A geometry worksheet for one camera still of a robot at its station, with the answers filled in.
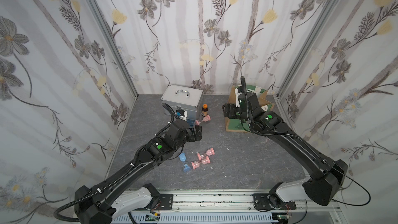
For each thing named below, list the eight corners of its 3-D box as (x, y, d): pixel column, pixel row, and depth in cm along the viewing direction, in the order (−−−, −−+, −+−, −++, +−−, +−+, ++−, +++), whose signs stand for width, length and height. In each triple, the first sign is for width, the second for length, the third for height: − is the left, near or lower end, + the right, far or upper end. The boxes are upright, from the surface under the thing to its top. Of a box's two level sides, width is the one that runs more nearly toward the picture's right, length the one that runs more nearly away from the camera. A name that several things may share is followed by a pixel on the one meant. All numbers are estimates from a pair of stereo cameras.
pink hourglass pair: (195, 160, 89) (194, 158, 87) (198, 154, 91) (198, 152, 89) (208, 166, 87) (208, 164, 85) (211, 159, 89) (211, 158, 87)
